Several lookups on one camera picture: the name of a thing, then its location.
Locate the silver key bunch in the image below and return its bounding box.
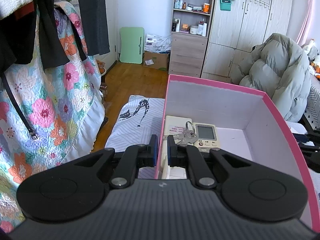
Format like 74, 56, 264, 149
163, 121, 198, 145

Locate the cream power bank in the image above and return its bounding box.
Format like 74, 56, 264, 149
160, 115, 192, 179

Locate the cream AC remote control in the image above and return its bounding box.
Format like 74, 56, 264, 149
193, 122, 220, 153

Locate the pink cardboard box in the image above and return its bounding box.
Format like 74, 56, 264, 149
163, 75, 319, 232

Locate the white cloth with guitar print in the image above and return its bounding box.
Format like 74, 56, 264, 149
105, 95, 164, 179

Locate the patterned tablecloth desk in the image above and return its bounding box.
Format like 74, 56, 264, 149
304, 74, 320, 132

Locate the floral quilt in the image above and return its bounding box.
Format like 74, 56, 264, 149
1, 1, 104, 233

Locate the grey puffer jacket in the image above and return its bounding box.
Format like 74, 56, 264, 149
230, 33, 311, 122

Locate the cardboard box on floor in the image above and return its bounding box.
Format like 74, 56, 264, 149
143, 51, 170, 72

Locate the white door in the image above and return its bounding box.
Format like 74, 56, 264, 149
103, 0, 117, 70

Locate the white goose plush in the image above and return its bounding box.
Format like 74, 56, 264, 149
302, 38, 320, 80

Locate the light wood wardrobe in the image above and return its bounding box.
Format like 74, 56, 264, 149
201, 0, 293, 82

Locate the wooden shelf cabinet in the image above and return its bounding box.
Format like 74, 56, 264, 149
169, 0, 214, 77

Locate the black hanging coat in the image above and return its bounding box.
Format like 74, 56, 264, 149
1, 0, 110, 77

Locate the teal wall organizer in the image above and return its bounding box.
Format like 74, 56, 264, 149
220, 0, 232, 11

